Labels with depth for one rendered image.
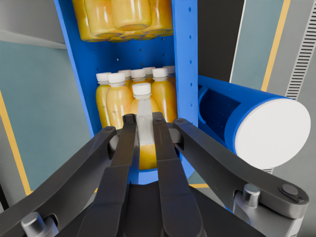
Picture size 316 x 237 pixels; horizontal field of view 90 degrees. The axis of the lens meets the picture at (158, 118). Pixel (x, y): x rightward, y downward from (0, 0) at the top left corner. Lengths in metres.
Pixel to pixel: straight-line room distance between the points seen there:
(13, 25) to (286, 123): 1.00
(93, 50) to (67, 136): 1.41
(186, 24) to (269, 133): 0.49
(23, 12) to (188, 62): 0.70
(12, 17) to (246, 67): 1.66
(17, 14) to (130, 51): 0.45
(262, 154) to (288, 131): 0.12
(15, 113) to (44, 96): 0.33
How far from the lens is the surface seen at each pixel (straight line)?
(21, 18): 0.85
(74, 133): 1.79
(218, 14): 1.51
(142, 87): 0.33
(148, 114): 0.15
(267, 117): 0.65
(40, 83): 1.76
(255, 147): 0.68
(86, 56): 0.47
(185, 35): 0.31
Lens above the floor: 1.50
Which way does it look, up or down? 69 degrees down
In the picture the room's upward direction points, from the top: 165 degrees clockwise
